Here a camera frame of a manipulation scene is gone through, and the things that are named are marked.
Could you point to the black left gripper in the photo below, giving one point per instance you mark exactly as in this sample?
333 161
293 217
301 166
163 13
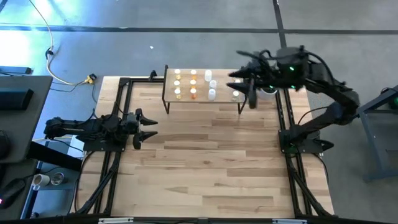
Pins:
133 123

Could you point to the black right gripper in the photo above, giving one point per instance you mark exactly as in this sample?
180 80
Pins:
264 74

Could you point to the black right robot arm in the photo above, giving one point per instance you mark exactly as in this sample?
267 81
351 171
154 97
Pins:
326 93

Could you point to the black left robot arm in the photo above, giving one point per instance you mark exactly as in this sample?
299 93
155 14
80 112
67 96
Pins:
84 127

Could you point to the wooden shelf with black legs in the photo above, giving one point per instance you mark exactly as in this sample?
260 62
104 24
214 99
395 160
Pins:
202 96

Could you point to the green plant in white pot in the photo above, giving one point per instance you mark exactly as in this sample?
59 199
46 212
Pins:
267 93

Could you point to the white paper sheet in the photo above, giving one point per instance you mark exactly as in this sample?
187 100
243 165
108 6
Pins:
74 148

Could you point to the black desk beam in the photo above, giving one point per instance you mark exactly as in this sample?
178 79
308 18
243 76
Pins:
53 157

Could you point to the clear glass cup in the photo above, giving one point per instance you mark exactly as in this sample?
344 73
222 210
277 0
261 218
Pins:
57 179

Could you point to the dark grey desk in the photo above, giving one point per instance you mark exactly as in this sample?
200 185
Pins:
28 130
18 168

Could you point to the black box device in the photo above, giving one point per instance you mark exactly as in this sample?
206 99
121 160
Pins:
15 99

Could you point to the blue-grey metal cart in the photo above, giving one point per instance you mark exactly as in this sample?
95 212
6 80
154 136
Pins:
368 140

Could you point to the black flat bar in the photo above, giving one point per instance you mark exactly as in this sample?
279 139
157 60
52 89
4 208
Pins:
15 70

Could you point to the black computer mouse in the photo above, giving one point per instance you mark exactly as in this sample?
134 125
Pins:
12 191

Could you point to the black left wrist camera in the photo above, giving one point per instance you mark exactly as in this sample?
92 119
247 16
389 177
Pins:
137 142

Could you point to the black aluminium table frame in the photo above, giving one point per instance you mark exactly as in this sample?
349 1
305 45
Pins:
125 93

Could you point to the silver metal bracket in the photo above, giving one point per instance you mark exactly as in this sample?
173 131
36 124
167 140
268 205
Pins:
289 221
115 220

